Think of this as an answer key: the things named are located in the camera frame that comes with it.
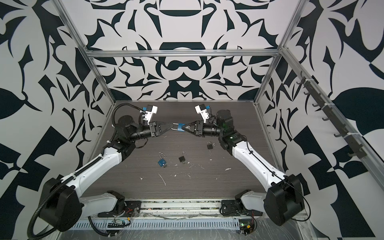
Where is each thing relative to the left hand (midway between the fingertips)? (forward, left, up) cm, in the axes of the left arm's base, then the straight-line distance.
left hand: (174, 124), depth 67 cm
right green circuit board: (-36, -32, -34) cm, 59 cm away
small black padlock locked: (+6, -19, -33) cm, 38 cm away
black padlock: (-2, -2, -33) cm, 34 cm away
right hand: (-2, -4, -1) cm, 5 cm away
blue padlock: (-1, -2, -2) cm, 3 cm away
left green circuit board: (-33, +29, -35) cm, 56 cm away
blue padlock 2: (-4, +10, -33) cm, 34 cm away
